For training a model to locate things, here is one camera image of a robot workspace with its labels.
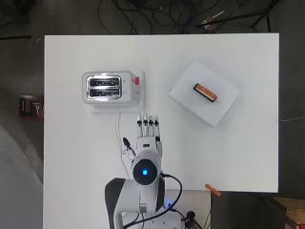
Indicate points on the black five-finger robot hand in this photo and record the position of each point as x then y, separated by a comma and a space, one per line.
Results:
146, 140

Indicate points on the orange slab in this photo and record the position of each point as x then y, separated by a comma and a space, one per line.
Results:
208, 91

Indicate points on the white seven-joint robot arm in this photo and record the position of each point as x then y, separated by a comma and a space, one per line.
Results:
127, 197

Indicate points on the white flat box with print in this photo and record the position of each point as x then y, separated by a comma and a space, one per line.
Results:
143, 95

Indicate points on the steel toaster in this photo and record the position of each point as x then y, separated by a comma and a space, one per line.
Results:
127, 95

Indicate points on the plain white flat box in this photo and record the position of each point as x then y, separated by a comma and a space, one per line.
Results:
190, 105

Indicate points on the black block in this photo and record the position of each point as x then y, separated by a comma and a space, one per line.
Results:
203, 93

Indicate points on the orange clamp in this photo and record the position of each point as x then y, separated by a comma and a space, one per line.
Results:
213, 190

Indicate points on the black and red box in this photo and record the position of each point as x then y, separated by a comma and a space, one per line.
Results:
30, 106

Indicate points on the cardboard box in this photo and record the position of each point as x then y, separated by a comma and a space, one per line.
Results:
292, 213

